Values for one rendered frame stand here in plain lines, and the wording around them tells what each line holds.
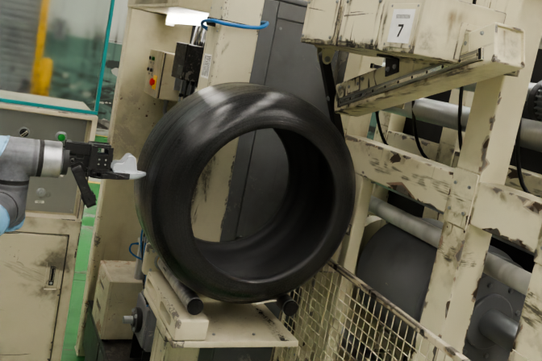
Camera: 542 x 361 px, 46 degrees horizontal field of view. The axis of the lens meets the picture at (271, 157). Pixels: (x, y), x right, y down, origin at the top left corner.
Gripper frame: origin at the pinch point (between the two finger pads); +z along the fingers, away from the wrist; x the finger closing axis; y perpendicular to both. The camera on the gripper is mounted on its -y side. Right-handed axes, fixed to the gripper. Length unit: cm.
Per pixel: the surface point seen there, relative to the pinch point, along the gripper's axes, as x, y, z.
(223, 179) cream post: 25.2, -3.9, 32.5
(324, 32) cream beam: 8, 46, 49
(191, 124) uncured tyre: -8.7, 16.2, 8.4
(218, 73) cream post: 25.2, 28.6, 24.7
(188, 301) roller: -10.7, -29.8, 14.8
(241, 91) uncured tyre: -6.1, 26.1, 21.0
